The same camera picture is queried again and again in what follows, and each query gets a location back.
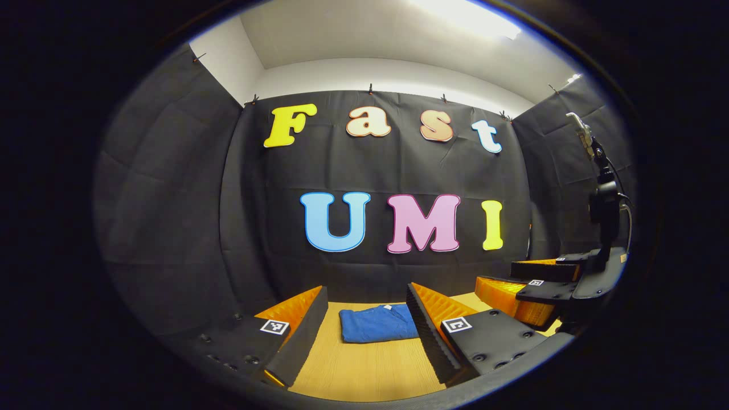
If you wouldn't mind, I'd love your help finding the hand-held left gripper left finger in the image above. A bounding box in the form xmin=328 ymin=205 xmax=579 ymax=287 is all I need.
xmin=191 ymin=285 xmax=330 ymax=389

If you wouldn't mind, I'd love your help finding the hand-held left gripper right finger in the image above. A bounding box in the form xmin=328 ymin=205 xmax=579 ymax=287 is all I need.
xmin=406 ymin=282 xmax=573 ymax=388

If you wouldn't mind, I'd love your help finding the blue jacket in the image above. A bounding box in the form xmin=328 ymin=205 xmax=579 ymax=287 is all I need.
xmin=339 ymin=304 xmax=420 ymax=344

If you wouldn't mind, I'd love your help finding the black backdrop cloth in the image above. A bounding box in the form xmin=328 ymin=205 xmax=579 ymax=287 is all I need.
xmin=94 ymin=44 xmax=636 ymax=342

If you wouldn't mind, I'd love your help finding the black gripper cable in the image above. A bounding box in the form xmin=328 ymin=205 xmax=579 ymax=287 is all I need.
xmin=604 ymin=159 xmax=634 ymax=254

